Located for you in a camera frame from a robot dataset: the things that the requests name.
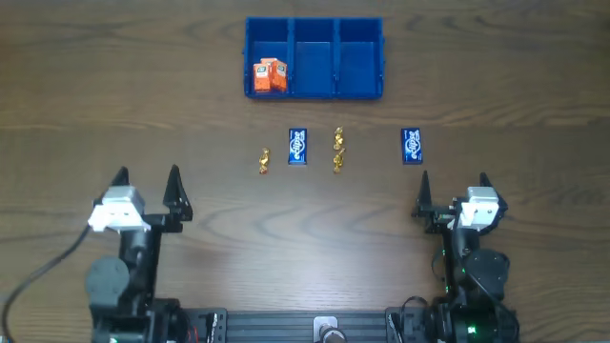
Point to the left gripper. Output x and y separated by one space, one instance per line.
164 224

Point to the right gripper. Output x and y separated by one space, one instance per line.
441 220

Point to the blue candy pack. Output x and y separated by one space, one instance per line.
297 147
411 146

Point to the orange candy box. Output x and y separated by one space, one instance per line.
261 78
279 75

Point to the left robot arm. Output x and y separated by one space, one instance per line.
109 281

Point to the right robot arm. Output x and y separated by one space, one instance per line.
481 271

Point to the gold wrapped candy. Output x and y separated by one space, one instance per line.
263 161
338 137
338 161

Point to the blue tray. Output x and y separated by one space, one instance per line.
314 71

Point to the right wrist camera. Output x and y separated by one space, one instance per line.
479 205

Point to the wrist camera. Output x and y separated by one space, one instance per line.
119 207
479 205

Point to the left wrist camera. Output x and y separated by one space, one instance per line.
119 207

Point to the mounting rail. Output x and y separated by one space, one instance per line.
276 326

